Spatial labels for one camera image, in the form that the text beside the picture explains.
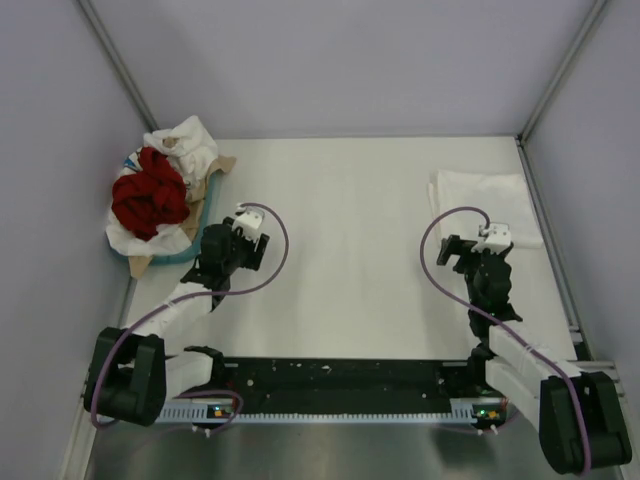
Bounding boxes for red t shirt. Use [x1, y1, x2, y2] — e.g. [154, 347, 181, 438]
[111, 147, 190, 241]

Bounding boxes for grey slotted cable duct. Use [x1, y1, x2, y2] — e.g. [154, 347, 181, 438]
[156, 399, 508, 429]

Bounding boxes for teal plastic bin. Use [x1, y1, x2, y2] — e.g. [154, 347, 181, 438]
[105, 158, 230, 277]

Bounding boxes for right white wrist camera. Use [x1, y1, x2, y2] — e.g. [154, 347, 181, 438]
[474, 223, 512, 254]

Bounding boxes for white crumpled t shirt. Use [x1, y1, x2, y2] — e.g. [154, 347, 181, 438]
[143, 115, 218, 189]

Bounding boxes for white flower print t shirt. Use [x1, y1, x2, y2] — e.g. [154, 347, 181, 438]
[106, 147, 192, 257]

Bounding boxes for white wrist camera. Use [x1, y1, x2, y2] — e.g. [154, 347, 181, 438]
[231, 204, 265, 242]
[474, 223, 512, 254]

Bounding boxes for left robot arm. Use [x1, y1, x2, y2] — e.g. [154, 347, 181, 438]
[84, 203, 270, 429]

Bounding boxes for folded white t shirt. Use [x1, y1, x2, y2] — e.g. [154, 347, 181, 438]
[428, 170, 544, 249]

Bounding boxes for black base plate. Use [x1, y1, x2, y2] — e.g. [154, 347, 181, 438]
[169, 355, 506, 415]

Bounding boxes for aluminium frame post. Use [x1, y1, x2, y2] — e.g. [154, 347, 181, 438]
[75, 0, 158, 131]
[517, 0, 613, 146]

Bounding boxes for left aluminium frame post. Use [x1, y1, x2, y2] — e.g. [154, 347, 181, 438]
[75, 0, 158, 131]

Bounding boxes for right aluminium frame post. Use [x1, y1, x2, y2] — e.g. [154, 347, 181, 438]
[517, 0, 613, 146]

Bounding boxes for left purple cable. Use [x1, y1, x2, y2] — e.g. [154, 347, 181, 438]
[91, 201, 290, 429]

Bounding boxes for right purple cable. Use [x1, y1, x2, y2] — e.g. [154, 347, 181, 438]
[419, 205, 596, 474]

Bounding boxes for purple cable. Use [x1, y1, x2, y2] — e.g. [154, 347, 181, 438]
[419, 205, 596, 474]
[91, 201, 290, 429]

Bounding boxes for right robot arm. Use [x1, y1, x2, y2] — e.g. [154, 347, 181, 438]
[437, 235, 633, 474]

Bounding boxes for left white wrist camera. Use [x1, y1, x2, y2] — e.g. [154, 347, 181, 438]
[231, 204, 265, 242]

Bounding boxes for tan t shirt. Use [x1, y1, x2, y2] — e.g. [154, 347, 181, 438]
[128, 150, 237, 279]

